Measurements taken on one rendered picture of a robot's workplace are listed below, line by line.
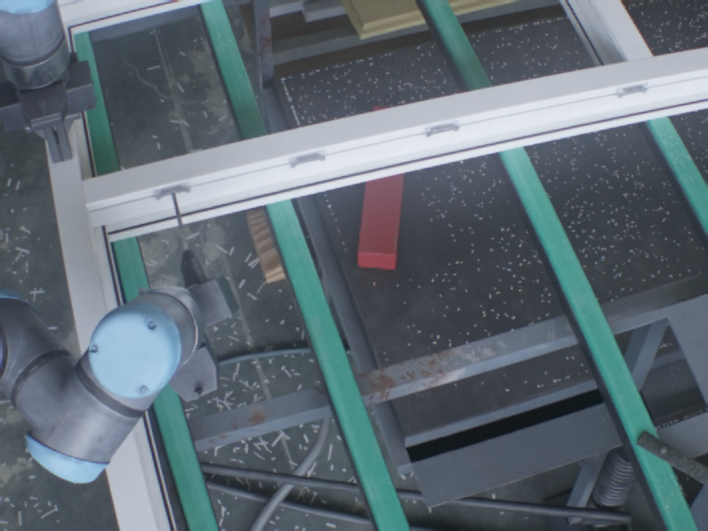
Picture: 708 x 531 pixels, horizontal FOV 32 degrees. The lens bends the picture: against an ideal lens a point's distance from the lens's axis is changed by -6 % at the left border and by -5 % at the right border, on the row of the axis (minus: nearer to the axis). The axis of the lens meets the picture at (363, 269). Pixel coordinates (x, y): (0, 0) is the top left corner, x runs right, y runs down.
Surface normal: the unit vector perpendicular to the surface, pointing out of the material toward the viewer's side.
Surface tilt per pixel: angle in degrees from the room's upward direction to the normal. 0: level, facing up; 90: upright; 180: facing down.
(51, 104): 0
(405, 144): 90
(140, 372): 36
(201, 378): 41
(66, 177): 0
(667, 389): 0
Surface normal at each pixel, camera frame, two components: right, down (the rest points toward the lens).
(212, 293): -0.08, 0.14
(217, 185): 0.28, 0.81
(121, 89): 0.00, -0.54
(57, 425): -0.42, -0.14
